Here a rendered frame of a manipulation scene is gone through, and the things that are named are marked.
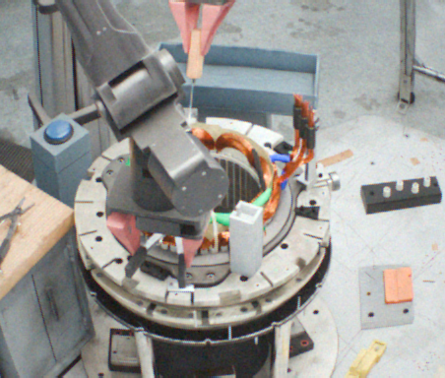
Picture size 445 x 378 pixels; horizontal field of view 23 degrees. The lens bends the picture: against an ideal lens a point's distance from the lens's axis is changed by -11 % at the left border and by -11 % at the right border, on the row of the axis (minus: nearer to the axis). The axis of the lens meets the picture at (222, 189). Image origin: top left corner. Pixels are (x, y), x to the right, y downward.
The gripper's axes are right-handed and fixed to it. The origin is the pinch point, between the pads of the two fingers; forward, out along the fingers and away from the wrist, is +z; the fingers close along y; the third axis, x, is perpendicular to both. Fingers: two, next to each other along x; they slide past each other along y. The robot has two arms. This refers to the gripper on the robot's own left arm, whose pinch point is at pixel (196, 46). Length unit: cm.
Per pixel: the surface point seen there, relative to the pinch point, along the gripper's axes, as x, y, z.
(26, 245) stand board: -1.4, -20.4, 29.5
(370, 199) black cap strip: 53, 16, 36
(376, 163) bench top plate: 64, 15, 34
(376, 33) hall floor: 231, -7, 51
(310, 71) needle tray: 45.7, 5.0, 14.1
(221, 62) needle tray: 43.6, -8.5, 15.0
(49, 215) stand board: 4.5, -19.2, 27.1
